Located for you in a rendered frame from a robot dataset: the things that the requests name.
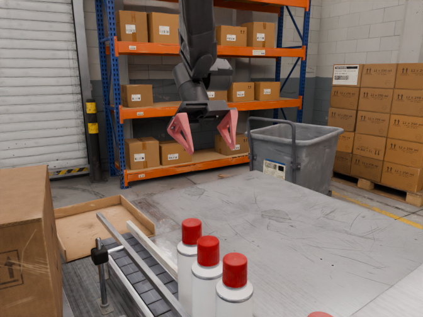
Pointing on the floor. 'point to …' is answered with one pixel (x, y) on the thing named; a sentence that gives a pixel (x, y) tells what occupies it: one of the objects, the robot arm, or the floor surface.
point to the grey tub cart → (294, 152)
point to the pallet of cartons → (379, 127)
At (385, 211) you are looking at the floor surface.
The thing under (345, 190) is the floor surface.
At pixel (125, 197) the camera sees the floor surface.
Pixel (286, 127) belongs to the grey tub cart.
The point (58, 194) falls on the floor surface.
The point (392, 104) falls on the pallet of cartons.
